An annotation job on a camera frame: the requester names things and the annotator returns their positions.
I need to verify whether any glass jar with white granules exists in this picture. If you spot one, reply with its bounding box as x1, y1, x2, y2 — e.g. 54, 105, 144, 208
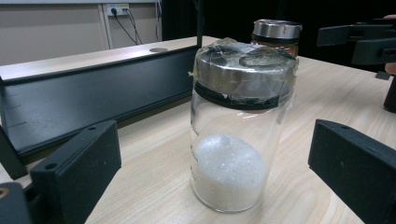
188, 36, 300, 214

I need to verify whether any black power cable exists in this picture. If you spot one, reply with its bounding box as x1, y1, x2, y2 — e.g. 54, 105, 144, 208
123, 8, 144, 46
111, 8, 140, 47

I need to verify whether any white wall socket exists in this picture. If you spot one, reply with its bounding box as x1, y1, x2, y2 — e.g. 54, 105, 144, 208
106, 3, 131, 17

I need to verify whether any black tape mark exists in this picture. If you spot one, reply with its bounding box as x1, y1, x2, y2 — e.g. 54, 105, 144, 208
375, 70, 392, 81

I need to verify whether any glass jar with orange powder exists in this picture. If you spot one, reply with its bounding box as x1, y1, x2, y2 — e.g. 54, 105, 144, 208
250, 18, 303, 59

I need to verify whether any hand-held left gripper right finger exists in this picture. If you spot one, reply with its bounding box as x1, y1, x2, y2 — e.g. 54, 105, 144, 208
307, 119, 396, 224

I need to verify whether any black metal stand pole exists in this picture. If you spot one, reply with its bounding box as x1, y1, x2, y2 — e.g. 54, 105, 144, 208
195, 0, 205, 49

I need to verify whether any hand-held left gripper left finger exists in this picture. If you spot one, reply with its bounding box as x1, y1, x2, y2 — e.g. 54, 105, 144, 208
29, 119, 122, 224

